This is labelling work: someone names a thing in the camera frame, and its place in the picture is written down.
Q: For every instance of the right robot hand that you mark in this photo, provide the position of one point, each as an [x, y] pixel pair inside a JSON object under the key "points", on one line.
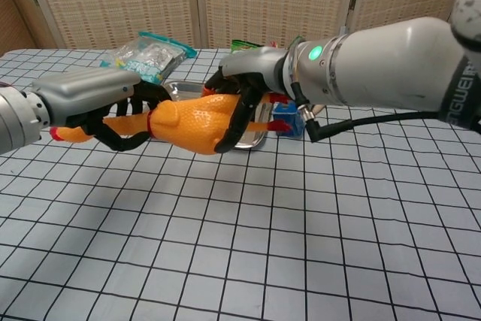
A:
{"points": [[250, 76]]}

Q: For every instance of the green snack packet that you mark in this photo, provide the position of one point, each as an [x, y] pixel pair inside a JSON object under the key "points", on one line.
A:
{"points": [[242, 44]]}

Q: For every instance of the stainless steel tray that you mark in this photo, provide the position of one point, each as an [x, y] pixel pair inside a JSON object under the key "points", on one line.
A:
{"points": [[188, 89]]}

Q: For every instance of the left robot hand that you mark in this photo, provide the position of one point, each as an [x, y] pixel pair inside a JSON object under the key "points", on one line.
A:
{"points": [[90, 97]]}

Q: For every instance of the teal clear plastic bag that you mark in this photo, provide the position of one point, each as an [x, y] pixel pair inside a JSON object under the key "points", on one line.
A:
{"points": [[150, 59]]}

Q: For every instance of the orange rubber chicken toy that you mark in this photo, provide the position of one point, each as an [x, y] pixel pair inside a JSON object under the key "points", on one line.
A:
{"points": [[195, 122]]}

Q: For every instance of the woven folding screen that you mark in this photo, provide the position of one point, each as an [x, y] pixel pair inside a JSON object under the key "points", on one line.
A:
{"points": [[188, 1]]}

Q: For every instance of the checkered grid tablecloth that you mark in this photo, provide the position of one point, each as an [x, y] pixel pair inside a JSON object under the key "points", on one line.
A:
{"points": [[263, 231]]}

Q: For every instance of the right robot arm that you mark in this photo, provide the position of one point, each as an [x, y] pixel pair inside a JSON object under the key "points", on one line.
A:
{"points": [[394, 65]]}

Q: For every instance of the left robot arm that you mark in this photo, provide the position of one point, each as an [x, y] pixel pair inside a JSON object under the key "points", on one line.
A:
{"points": [[17, 122]]}

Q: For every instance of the blue cling film box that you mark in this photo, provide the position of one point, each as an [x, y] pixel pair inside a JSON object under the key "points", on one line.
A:
{"points": [[291, 118]]}

